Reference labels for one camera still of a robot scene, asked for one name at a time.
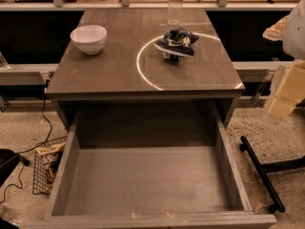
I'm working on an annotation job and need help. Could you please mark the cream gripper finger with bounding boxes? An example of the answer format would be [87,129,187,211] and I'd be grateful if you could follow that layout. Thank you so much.
[263,60,305,124]

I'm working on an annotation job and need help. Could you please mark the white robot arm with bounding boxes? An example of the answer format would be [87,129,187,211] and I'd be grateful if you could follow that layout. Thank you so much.
[263,0,305,123]

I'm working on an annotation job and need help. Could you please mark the open grey top drawer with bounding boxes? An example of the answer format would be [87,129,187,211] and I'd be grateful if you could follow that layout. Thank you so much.
[22,99,276,229]

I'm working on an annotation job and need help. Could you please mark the grey cabinet with top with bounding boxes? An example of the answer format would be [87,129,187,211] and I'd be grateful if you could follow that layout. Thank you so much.
[47,8,244,126]

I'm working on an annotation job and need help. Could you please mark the brown snack bag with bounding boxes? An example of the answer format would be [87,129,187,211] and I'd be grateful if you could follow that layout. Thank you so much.
[35,142,66,187]

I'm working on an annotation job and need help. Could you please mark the black wheeled stand base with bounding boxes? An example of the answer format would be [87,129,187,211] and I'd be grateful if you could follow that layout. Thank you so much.
[239,135,305,214]

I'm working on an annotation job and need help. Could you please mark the clear plastic water bottle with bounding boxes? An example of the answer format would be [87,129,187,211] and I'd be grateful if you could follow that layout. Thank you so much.
[168,0,183,26]

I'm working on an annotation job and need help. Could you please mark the white ceramic bowl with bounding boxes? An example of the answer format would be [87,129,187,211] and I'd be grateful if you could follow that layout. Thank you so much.
[70,25,107,54]

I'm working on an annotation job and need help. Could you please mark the black object at left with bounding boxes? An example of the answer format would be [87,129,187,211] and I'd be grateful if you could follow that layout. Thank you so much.
[0,149,31,187]

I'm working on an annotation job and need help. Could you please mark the black power cable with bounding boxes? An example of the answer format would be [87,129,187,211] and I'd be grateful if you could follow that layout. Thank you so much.
[0,79,54,205]

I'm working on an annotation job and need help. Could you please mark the black wire basket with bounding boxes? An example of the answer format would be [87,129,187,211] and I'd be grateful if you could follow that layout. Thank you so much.
[32,136,67,198]

